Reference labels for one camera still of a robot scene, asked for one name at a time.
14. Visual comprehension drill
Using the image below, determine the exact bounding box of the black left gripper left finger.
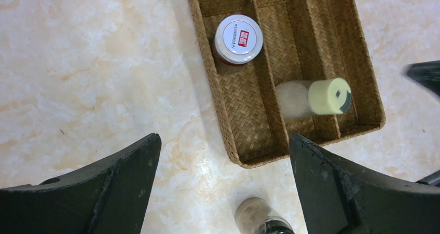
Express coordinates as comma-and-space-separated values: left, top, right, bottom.
1, 133, 161, 233

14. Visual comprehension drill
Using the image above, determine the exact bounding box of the woven bamboo divided tray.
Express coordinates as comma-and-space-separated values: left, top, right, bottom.
188, 0, 386, 169

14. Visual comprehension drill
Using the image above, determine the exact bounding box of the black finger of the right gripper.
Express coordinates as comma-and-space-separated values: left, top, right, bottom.
405, 60, 439, 97

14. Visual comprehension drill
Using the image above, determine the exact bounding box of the white lid brown sauce jar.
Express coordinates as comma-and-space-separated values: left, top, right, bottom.
213, 14, 264, 69

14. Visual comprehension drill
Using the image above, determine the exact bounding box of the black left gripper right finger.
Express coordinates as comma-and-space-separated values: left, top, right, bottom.
289, 134, 439, 233

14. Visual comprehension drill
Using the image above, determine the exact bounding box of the yellow cap clear bottle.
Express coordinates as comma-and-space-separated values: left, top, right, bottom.
276, 78, 352, 119

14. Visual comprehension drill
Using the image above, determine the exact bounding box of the black lid pepper shaker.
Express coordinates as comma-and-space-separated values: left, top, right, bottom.
235, 197, 294, 233

